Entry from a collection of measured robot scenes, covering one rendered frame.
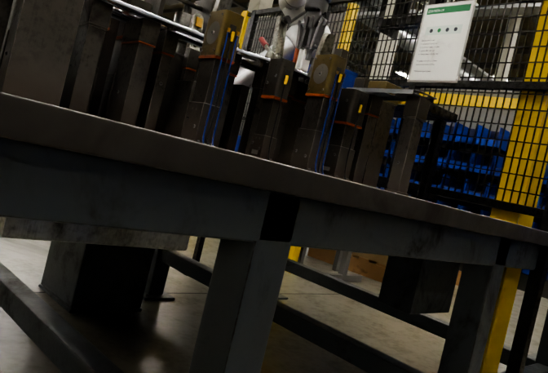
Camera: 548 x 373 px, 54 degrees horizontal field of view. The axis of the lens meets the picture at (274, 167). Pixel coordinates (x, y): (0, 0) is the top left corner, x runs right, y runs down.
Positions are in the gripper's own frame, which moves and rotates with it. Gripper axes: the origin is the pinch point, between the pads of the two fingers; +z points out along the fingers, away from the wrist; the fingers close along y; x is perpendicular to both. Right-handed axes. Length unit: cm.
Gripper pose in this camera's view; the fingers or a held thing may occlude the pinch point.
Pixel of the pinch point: (303, 60)
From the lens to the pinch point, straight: 179.6
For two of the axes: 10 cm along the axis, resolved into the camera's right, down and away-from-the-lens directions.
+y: -6.0, -1.4, 7.9
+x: -7.7, -1.9, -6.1
